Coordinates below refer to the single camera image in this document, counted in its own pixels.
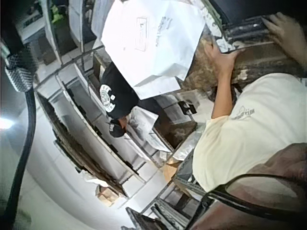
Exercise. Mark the person's right hand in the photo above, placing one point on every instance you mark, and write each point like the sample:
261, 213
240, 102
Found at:
290, 36

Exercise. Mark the person's left hand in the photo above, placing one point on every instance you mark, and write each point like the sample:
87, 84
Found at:
221, 64

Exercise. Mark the person's right fingers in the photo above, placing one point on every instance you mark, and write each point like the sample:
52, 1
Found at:
275, 22

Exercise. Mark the worn brown box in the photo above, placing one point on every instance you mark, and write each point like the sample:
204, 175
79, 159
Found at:
259, 60

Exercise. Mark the black ribbed tray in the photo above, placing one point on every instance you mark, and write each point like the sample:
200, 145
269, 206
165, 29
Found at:
247, 30

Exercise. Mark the black clip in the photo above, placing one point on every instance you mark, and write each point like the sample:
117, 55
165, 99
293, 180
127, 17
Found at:
188, 107

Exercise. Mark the large white paper sack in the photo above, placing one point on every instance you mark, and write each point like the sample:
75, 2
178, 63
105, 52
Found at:
148, 45

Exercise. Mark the silver foil bag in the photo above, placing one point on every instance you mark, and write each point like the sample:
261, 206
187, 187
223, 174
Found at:
188, 147

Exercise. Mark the clear plastic bag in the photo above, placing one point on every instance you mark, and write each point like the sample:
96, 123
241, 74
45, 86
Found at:
141, 123

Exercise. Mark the white shelf rack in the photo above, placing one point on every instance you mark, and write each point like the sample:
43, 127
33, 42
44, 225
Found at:
96, 124

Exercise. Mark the grey metal rack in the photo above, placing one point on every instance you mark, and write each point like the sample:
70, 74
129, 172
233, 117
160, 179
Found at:
168, 201

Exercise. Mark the background shelf with goods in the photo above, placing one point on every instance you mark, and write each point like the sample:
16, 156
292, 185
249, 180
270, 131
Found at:
40, 24

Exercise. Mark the brown cardboard boxes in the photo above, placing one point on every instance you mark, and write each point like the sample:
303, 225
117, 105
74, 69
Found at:
106, 191

